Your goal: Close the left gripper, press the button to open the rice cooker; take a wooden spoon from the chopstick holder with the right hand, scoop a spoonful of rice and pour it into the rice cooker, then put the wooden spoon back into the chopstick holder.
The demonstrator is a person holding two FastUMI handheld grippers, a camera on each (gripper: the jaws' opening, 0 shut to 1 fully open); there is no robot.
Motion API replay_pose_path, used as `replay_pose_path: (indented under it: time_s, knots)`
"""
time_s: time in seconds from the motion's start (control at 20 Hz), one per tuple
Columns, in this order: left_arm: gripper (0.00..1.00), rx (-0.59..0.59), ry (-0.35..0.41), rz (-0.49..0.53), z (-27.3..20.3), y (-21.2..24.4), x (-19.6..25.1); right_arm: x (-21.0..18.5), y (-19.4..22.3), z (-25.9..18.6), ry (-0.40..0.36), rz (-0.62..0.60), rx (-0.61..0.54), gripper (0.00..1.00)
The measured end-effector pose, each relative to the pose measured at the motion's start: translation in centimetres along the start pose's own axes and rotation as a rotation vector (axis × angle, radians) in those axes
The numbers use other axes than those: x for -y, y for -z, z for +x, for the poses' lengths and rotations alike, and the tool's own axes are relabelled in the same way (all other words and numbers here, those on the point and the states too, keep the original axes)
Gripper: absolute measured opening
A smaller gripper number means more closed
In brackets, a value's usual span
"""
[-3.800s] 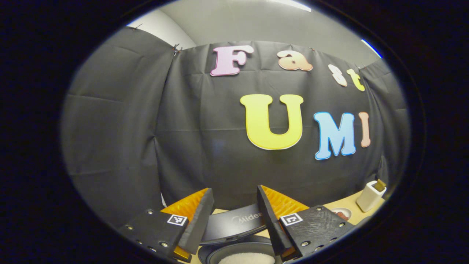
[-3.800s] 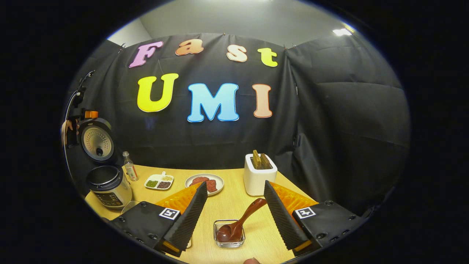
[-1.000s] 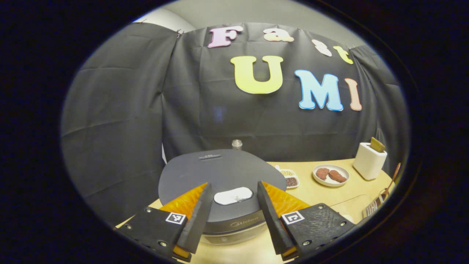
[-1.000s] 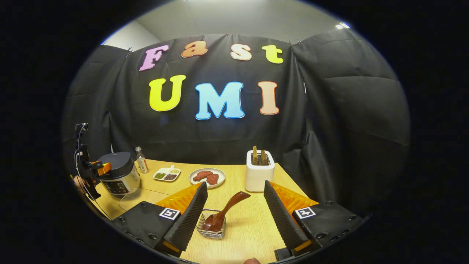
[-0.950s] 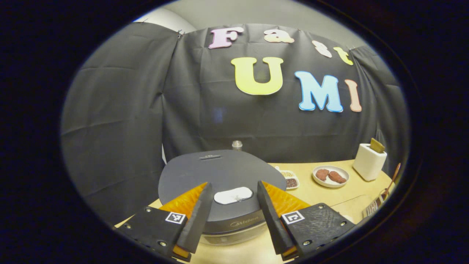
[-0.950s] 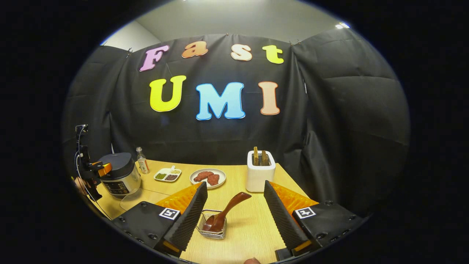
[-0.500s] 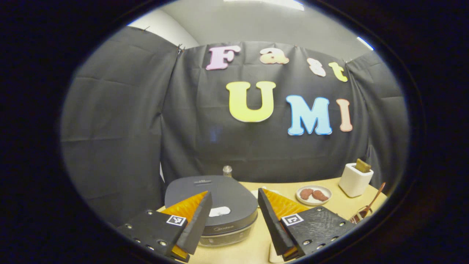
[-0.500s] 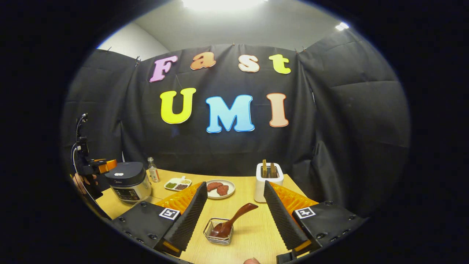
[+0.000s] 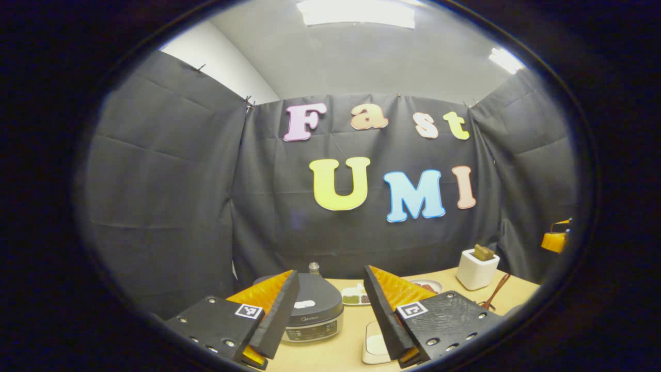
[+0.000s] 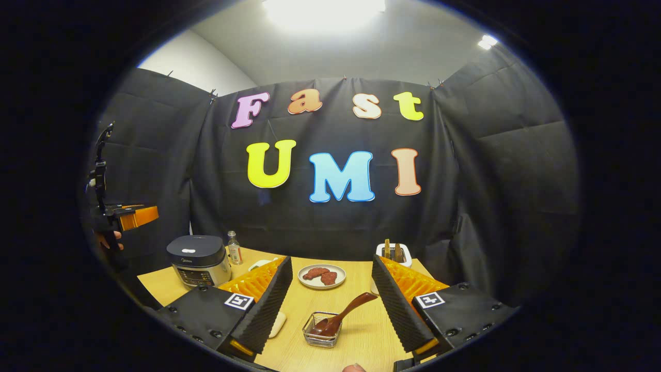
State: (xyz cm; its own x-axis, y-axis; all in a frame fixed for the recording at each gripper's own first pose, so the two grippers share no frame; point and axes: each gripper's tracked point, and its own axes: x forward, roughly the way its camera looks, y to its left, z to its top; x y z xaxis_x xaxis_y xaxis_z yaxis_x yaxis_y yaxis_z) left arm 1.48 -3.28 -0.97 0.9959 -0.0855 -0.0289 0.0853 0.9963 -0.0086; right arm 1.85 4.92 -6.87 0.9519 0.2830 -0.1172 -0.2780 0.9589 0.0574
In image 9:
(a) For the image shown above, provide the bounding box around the black backdrop cloth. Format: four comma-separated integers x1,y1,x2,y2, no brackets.
77,50,578,321

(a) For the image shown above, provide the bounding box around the large ceiling light panel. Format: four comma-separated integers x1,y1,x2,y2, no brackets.
297,0,416,29

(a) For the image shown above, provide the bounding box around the white chopstick holder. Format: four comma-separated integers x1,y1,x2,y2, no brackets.
456,249,500,291

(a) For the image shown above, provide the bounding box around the white divided bean dish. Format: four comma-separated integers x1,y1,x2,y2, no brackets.
341,283,371,306

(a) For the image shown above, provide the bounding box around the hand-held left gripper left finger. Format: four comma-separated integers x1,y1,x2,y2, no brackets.
165,270,301,370

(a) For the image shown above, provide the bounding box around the small ceiling light panel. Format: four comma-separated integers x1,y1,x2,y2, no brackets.
489,46,525,74

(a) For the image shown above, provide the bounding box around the brown wooden spoon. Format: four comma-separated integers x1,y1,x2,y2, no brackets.
482,273,512,309

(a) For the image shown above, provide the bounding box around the grey rice cooker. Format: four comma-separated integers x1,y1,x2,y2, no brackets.
253,272,344,345

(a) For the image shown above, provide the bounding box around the white round plate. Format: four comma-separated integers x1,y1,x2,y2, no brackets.
411,279,444,294

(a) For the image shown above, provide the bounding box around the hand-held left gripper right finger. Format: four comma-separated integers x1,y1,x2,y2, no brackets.
363,265,504,368

